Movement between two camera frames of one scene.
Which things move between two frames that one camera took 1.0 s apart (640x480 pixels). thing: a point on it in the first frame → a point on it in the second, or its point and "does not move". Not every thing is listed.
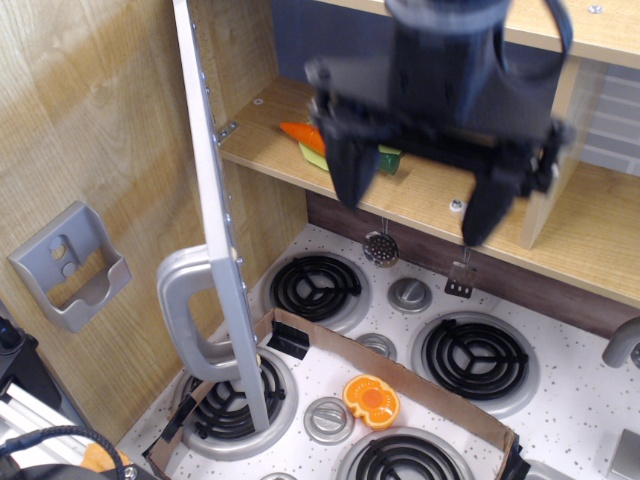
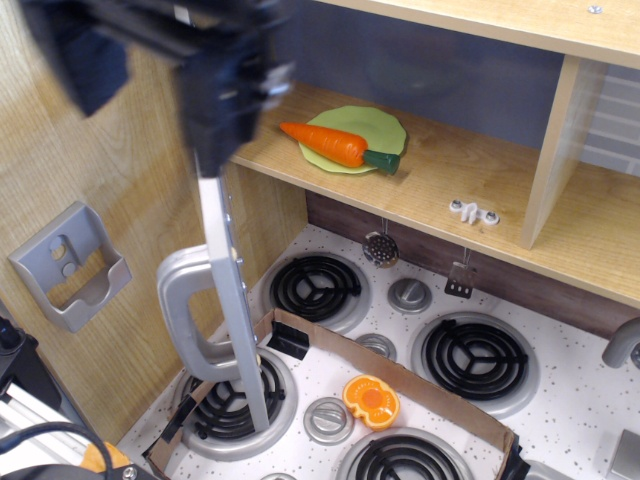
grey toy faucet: (621, 342) does not move
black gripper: (443, 92) → (248, 44)
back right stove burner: (485, 360) does not move
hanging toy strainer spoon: (381, 247) does not move
